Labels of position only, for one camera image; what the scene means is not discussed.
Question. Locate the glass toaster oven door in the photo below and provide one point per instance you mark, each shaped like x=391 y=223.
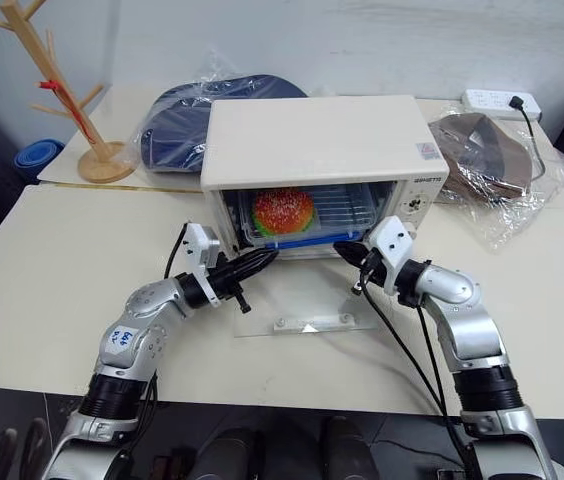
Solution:
x=307 y=300

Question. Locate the blue rolled mat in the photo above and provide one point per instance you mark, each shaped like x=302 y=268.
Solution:
x=37 y=152

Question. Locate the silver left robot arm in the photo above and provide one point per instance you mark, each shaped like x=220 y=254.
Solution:
x=134 y=320

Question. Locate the dark rounded shape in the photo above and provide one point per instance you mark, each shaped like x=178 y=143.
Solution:
x=227 y=455
x=17 y=450
x=347 y=447

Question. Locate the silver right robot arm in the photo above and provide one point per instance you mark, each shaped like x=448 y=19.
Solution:
x=467 y=320

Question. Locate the white handwritten label sticker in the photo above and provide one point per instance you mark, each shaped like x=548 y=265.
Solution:
x=119 y=341

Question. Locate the clear plastic bag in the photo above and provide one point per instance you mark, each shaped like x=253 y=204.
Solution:
x=557 y=190

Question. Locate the clear food container blue clip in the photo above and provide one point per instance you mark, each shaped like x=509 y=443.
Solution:
x=332 y=220

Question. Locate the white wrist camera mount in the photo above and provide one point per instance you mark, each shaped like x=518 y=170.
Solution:
x=201 y=245
x=391 y=240

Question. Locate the toy hamburger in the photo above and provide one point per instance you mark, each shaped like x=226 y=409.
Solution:
x=284 y=210

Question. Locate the brown hat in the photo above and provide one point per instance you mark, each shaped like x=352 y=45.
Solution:
x=502 y=155

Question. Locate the wooden tree-shaped rack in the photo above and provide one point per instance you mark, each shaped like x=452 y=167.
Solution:
x=99 y=160

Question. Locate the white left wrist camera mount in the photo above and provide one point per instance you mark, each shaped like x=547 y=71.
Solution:
x=201 y=245

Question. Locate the white power strip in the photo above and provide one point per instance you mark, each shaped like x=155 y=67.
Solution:
x=492 y=100

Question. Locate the red tie on rack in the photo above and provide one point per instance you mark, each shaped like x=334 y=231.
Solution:
x=51 y=85

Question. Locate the toaster oven control knob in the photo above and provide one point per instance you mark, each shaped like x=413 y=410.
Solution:
x=415 y=204

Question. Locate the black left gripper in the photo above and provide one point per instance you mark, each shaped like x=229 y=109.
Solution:
x=224 y=280

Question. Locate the cream white toaster oven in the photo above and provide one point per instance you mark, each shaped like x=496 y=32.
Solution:
x=312 y=140

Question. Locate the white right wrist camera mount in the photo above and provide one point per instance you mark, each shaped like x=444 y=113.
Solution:
x=391 y=240

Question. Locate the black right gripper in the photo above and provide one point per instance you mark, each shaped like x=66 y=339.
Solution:
x=373 y=267

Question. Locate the black power plug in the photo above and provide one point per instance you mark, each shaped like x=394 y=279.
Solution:
x=516 y=103

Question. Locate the triangle warning sticker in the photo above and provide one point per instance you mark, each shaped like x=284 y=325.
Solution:
x=427 y=150

